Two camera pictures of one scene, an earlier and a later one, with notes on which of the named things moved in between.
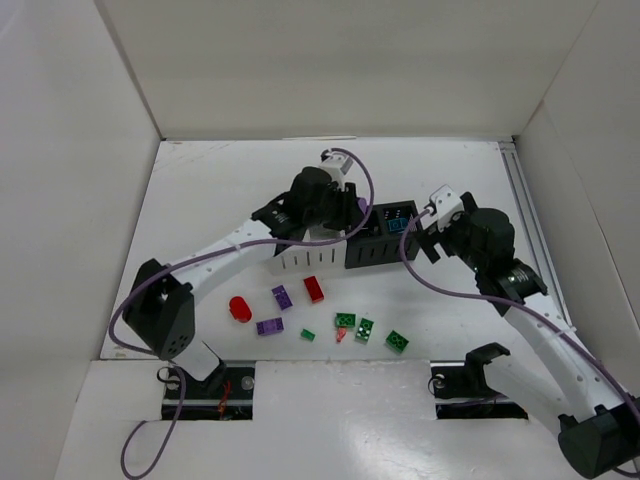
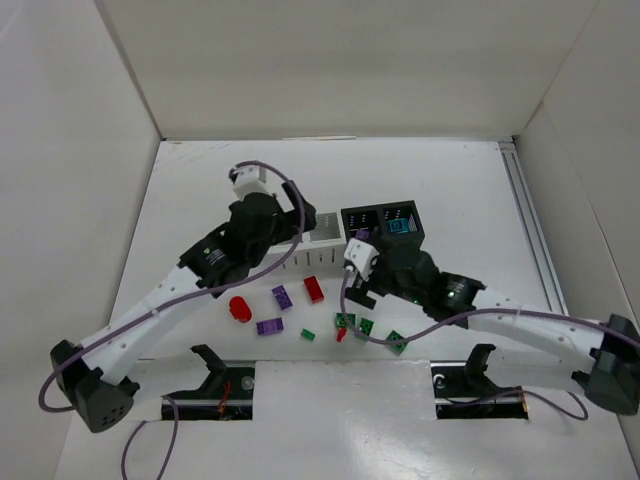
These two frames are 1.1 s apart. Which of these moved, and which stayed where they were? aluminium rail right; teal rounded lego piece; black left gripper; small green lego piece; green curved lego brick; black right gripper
Moved: black left gripper; black right gripper
Stayed: aluminium rail right; green curved lego brick; teal rounded lego piece; small green lego piece
